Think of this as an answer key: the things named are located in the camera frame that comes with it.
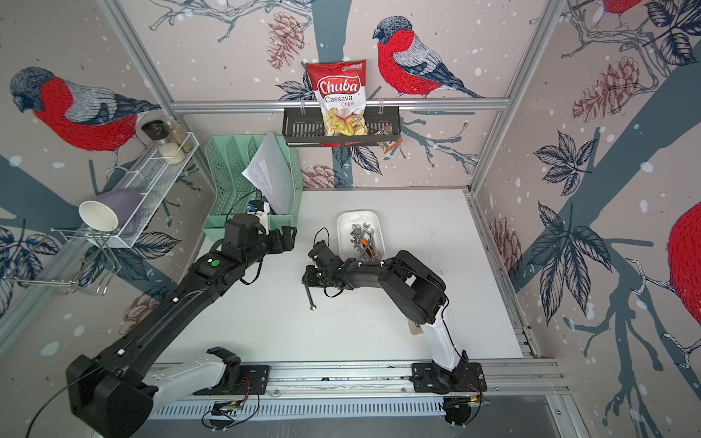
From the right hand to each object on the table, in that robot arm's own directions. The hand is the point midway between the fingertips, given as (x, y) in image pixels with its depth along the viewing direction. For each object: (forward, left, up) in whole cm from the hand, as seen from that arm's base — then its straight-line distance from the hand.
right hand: (304, 279), depth 92 cm
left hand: (+5, +1, +24) cm, 25 cm away
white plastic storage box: (+25, -23, +1) cm, 34 cm away
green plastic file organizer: (+48, +39, +14) cm, 63 cm away
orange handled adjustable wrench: (+14, -22, 0) cm, 26 cm away
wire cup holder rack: (-13, +44, +32) cm, 56 cm away
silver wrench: (+21, -18, 0) cm, 27 cm away
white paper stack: (+31, +14, +23) cm, 40 cm away
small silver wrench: (-9, -4, -2) cm, 10 cm away
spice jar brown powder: (-15, -37, -1) cm, 40 cm away
